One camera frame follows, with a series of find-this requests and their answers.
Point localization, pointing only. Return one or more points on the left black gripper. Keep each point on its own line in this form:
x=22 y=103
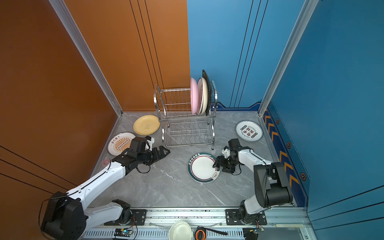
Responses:
x=162 y=152

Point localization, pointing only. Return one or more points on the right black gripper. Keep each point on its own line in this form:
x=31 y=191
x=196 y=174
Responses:
x=220 y=162

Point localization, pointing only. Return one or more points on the white plate green red rim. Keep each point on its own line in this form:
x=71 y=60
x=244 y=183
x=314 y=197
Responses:
x=201 y=168

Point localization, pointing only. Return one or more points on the chrome two-tier dish rack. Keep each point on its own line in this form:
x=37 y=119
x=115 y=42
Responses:
x=180 y=128

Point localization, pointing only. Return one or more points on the white plate red characters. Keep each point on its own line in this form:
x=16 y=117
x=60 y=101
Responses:
x=249 y=131

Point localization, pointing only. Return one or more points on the pink round plate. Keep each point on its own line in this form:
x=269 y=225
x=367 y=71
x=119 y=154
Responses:
x=194 y=94

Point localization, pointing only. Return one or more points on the cream round plate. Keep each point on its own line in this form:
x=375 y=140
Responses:
x=206 y=95

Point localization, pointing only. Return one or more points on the black square floral plate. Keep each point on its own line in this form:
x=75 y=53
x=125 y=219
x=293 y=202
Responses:
x=209 y=99

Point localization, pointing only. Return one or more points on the white plate green cloud outline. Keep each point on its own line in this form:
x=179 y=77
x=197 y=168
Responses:
x=201 y=95

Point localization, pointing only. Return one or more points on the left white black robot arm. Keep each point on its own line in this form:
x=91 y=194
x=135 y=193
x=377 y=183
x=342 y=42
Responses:
x=68 y=215

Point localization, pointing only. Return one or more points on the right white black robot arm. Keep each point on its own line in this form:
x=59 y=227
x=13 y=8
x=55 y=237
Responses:
x=271 y=183

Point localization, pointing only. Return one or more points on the yellow round plate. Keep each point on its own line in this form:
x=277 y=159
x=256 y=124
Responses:
x=146 y=125

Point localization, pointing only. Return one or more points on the white plate orange sunburst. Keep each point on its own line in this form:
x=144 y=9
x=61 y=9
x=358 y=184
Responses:
x=119 y=143

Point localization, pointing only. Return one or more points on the green circuit board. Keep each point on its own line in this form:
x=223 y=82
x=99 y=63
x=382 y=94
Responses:
x=123 y=233

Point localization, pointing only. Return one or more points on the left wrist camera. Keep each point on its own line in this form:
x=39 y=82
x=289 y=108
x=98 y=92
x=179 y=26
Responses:
x=149 y=143

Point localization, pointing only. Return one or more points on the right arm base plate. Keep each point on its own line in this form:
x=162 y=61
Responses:
x=234 y=218

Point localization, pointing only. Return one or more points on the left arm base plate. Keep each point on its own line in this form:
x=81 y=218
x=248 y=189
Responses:
x=137 y=218

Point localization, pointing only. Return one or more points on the white bowl on rail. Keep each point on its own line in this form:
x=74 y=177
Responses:
x=180 y=231

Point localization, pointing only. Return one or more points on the aluminium mounting rail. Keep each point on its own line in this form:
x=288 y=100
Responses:
x=281 y=217

